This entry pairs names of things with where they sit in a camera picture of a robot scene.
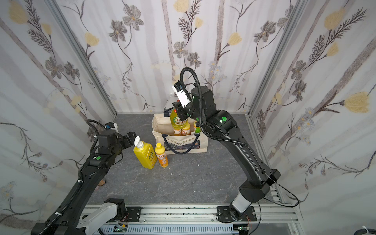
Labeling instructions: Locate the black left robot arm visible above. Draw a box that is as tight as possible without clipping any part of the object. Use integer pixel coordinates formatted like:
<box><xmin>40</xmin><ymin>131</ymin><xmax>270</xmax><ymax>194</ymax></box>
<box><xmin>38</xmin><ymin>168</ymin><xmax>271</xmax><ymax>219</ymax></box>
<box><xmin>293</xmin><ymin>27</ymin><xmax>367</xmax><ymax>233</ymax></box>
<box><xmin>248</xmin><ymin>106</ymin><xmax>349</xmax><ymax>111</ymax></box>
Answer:
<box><xmin>31</xmin><ymin>119</ymin><xmax>136</xmax><ymax>235</ymax></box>

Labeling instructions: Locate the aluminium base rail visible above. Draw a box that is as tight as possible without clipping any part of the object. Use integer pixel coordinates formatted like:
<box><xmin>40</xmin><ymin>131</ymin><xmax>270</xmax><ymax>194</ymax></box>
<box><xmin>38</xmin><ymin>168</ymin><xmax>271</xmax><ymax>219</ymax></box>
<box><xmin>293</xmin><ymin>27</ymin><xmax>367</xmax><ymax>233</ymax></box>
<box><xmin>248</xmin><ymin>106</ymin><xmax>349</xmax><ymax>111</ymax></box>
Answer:
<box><xmin>79</xmin><ymin>204</ymin><xmax>294</xmax><ymax>235</ymax></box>

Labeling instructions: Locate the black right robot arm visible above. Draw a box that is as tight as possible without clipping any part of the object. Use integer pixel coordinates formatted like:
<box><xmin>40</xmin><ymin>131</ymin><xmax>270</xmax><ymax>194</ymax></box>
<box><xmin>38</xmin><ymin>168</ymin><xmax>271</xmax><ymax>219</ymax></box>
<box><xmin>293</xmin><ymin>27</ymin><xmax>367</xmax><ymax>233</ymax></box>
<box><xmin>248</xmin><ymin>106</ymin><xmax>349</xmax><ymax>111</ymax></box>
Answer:
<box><xmin>173</xmin><ymin>67</ymin><xmax>281</xmax><ymax>220</ymax></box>

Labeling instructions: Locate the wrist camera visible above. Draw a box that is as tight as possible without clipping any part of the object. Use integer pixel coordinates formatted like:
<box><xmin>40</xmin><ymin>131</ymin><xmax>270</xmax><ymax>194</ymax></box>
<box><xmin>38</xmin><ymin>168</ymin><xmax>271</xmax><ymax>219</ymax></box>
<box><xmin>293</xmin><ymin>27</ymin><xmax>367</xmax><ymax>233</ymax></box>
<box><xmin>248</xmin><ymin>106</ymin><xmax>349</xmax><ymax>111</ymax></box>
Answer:
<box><xmin>105</xmin><ymin>122</ymin><xmax>118</xmax><ymax>133</ymax></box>
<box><xmin>172</xmin><ymin>81</ymin><xmax>191</xmax><ymax>108</ymax></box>

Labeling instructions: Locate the small brown bottle orange cap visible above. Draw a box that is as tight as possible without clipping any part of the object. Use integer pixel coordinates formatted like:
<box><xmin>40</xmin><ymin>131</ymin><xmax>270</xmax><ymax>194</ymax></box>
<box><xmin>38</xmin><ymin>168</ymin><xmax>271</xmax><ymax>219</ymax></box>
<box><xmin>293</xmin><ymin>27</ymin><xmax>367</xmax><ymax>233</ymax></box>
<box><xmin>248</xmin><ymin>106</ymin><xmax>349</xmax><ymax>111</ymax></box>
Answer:
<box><xmin>98</xmin><ymin>179</ymin><xmax>106</xmax><ymax>187</ymax></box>

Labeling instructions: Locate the large yellow soap bottle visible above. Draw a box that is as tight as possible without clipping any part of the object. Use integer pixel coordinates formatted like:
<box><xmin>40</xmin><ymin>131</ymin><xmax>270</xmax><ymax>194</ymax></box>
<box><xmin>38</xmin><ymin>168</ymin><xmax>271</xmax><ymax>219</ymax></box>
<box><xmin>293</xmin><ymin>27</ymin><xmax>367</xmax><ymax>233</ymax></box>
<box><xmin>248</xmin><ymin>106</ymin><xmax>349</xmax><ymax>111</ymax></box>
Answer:
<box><xmin>133</xmin><ymin>136</ymin><xmax>157</xmax><ymax>169</ymax></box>

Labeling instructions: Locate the cream canvas shopping bag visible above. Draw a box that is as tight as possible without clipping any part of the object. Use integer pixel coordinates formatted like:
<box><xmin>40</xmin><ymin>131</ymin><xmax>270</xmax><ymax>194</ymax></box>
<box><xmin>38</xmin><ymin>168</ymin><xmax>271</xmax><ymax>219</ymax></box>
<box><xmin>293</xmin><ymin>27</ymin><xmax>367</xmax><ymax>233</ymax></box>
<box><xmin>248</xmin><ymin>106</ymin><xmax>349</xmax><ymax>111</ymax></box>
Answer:
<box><xmin>152</xmin><ymin>114</ymin><xmax>196</xmax><ymax>155</ymax></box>

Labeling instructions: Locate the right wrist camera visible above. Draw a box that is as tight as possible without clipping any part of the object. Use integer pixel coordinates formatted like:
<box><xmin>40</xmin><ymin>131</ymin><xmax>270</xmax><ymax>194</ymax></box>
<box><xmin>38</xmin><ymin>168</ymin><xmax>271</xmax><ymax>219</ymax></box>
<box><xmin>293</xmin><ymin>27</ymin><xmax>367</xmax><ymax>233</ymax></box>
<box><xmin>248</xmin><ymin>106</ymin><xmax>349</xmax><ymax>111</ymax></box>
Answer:
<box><xmin>172</xmin><ymin>81</ymin><xmax>191</xmax><ymax>108</ymax></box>

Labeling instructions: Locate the silver metal case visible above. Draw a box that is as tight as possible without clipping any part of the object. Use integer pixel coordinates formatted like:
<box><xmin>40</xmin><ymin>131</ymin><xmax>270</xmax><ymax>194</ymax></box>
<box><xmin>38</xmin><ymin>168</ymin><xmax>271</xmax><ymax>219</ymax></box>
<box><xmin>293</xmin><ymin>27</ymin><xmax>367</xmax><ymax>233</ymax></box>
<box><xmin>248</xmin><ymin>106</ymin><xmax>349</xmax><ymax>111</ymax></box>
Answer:
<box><xmin>163</xmin><ymin>96</ymin><xmax>179</xmax><ymax>113</ymax></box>

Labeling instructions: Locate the green bottle red cap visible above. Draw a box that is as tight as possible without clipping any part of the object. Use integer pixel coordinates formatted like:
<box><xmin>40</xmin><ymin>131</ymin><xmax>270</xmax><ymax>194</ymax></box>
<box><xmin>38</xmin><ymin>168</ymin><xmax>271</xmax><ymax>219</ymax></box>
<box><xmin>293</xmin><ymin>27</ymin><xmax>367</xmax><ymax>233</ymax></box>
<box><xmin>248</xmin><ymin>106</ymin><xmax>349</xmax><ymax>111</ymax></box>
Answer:
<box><xmin>170</xmin><ymin>109</ymin><xmax>187</xmax><ymax>130</ymax></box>

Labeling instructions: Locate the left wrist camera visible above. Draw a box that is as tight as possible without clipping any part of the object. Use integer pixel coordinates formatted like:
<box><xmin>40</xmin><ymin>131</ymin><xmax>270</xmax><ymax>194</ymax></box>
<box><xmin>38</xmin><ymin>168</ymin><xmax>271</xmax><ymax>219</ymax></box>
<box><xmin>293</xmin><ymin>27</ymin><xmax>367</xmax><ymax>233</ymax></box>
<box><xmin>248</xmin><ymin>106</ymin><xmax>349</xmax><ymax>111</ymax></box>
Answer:
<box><xmin>105</xmin><ymin>122</ymin><xmax>118</xmax><ymax>133</ymax></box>

